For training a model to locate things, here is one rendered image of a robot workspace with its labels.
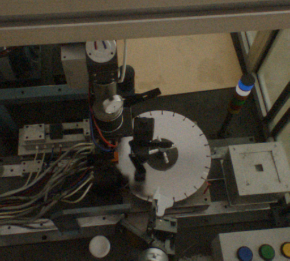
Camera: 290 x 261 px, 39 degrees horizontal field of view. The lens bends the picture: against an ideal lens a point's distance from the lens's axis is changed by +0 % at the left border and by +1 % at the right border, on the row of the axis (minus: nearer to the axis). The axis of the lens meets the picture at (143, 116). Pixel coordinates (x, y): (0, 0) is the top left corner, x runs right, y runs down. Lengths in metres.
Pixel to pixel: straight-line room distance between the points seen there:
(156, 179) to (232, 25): 1.09
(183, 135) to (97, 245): 0.48
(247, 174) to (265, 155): 0.10
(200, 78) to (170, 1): 1.52
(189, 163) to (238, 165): 0.18
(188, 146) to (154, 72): 0.48
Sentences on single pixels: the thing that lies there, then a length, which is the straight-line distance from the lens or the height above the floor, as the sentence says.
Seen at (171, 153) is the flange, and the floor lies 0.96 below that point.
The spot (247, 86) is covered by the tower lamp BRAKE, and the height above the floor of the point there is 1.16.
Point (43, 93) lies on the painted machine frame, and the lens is 1.37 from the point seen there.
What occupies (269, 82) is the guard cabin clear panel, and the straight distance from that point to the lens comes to 1.64.
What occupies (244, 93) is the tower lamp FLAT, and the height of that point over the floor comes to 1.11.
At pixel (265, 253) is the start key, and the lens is 1.38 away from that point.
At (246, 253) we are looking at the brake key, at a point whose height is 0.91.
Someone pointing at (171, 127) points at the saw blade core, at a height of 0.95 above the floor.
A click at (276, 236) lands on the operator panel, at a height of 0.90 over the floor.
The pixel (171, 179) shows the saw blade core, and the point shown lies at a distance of 1.33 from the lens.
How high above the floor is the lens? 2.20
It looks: 63 degrees down
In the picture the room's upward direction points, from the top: 4 degrees clockwise
